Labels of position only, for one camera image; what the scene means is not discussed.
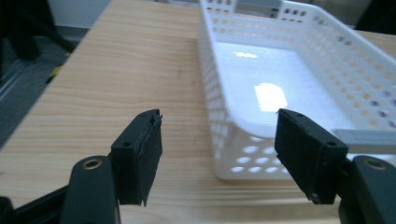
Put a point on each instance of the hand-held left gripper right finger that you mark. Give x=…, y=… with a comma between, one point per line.
x=306, y=152

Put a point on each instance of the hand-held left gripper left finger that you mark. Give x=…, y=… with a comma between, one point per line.
x=137, y=161

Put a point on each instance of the white perforated plastic basket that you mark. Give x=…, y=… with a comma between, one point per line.
x=267, y=71

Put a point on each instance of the black stand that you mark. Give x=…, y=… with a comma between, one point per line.
x=21, y=28

